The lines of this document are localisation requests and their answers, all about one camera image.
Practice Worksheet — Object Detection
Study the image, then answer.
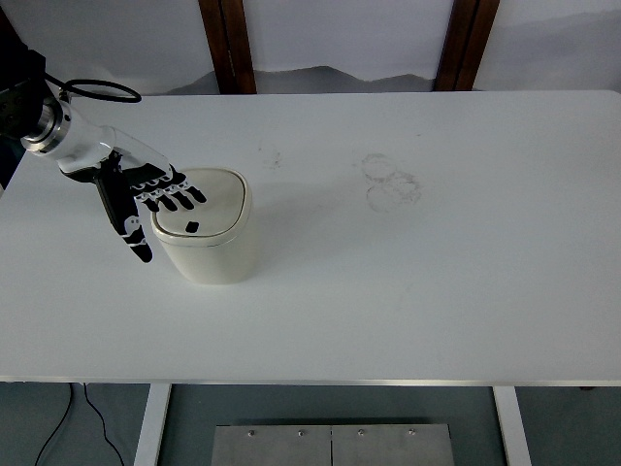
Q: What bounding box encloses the black floor cable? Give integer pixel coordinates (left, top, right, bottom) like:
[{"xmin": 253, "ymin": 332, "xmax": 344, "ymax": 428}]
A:
[
  {"xmin": 33, "ymin": 383, "xmax": 74, "ymax": 466},
  {"xmin": 82, "ymin": 383, "xmax": 121, "ymax": 466}
]

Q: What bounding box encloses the brown wooden screen post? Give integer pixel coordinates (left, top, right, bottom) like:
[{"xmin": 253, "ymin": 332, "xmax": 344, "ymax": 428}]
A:
[
  {"xmin": 197, "ymin": 0, "xmax": 257, "ymax": 96},
  {"xmin": 433, "ymin": 0, "xmax": 501, "ymax": 92}
]

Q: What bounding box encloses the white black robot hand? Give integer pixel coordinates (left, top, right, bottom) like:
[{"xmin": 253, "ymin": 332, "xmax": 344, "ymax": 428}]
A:
[{"xmin": 48, "ymin": 109, "xmax": 209, "ymax": 264}]

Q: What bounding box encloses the mountain painted screen panel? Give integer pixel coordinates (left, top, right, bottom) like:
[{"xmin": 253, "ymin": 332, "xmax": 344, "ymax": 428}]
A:
[
  {"xmin": 245, "ymin": 0, "xmax": 456, "ymax": 95},
  {"xmin": 8, "ymin": 0, "xmax": 220, "ymax": 98},
  {"xmin": 473, "ymin": 0, "xmax": 621, "ymax": 93}
]

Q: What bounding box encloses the white table leg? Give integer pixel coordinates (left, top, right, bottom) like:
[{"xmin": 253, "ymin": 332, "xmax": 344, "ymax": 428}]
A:
[
  {"xmin": 133, "ymin": 384, "xmax": 172, "ymax": 466},
  {"xmin": 492, "ymin": 386, "xmax": 534, "ymax": 466}
]

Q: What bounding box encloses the grey metal plate with screws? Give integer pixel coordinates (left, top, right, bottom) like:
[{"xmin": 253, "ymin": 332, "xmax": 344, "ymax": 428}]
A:
[{"xmin": 211, "ymin": 424, "xmax": 456, "ymax": 466}]

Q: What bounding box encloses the cream plastic lidded trash bin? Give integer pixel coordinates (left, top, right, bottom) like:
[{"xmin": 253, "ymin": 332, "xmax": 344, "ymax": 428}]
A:
[{"xmin": 150, "ymin": 167, "xmax": 255, "ymax": 286}]

